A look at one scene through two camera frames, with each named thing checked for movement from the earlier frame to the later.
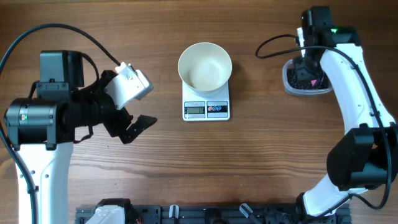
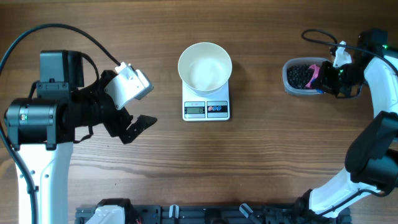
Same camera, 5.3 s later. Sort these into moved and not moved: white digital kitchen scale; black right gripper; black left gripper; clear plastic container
Moved: black right gripper
Not moved: clear plastic container; black left gripper; white digital kitchen scale
